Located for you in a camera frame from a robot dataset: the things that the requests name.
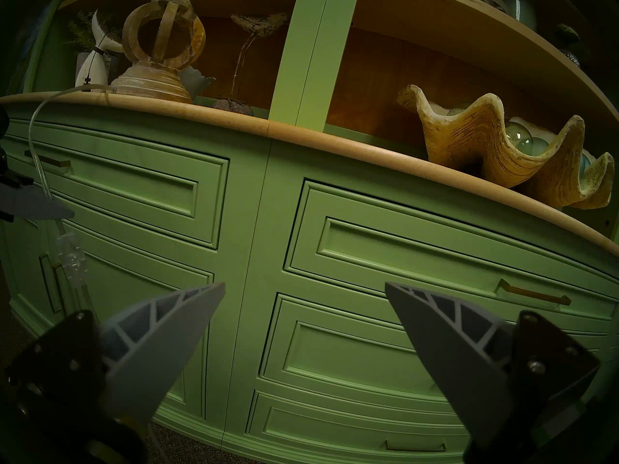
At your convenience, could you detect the brass door handle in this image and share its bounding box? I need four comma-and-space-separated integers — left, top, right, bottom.
52, 262, 68, 316
39, 253, 55, 315

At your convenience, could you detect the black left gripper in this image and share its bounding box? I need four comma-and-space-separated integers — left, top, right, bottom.
0, 108, 75, 221

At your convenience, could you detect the tall green ceramic vase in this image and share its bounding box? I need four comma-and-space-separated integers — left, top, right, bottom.
498, 0, 538, 32

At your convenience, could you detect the rosemary plant in white pot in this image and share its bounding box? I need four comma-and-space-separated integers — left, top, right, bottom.
65, 11, 121, 84

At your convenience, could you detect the white whale tail figurine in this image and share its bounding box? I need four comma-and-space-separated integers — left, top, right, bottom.
75, 10, 124, 92

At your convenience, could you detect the green wooden shelf cabinet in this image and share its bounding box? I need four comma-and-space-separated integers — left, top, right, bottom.
0, 0, 619, 464

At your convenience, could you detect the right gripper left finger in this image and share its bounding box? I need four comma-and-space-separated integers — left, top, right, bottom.
5, 283, 225, 449

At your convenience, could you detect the carved wooden table lamp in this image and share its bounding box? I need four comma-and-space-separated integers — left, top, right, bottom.
110, 0, 207, 104

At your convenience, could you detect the brass drawer handle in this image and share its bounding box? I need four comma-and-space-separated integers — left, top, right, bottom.
384, 440, 447, 453
498, 278, 572, 308
24, 150, 72, 174

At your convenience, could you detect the small plant in glass pot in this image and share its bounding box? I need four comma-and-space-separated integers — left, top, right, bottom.
551, 23, 583, 68

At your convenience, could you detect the brown shorebird figurine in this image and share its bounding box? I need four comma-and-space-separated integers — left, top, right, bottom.
210, 12, 289, 116

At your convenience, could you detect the giant clam shell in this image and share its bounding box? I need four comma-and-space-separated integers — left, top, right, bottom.
397, 85, 616, 210

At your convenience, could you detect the clear lamp cable with switch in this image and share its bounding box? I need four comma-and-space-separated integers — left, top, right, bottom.
28, 84, 117, 323

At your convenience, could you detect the shell-shaped bowl with seashells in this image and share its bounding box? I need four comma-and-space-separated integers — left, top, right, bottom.
177, 64, 216, 101

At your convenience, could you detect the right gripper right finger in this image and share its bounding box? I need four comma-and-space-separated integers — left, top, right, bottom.
385, 283, 600, 449

